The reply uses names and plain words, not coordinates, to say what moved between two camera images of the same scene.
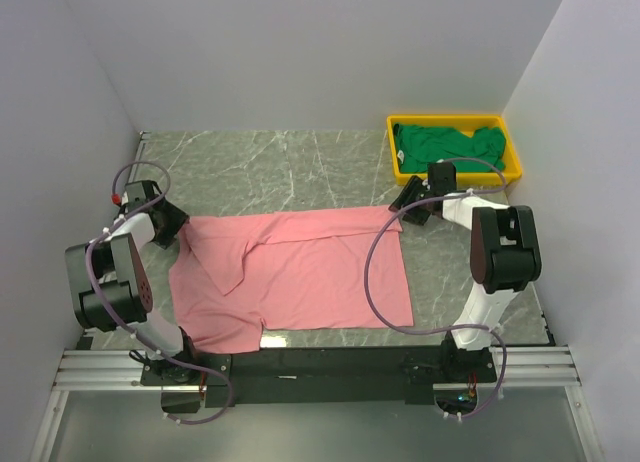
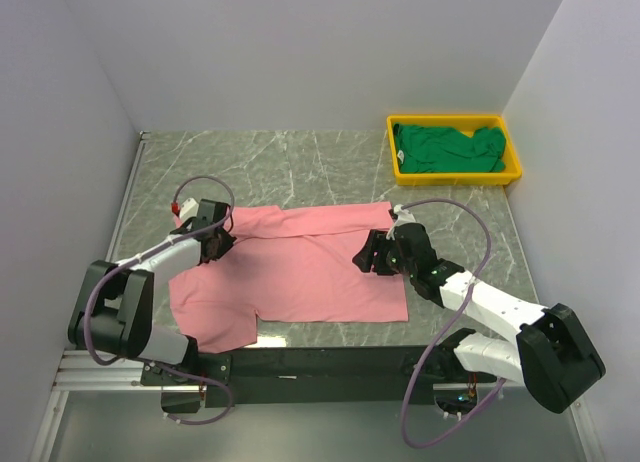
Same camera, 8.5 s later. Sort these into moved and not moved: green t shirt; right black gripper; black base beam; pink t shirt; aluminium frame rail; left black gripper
Moved: right black gripper; left black gripper
Not moved: pink t shirt; green t shirt; aluminium frame rail; black base beam
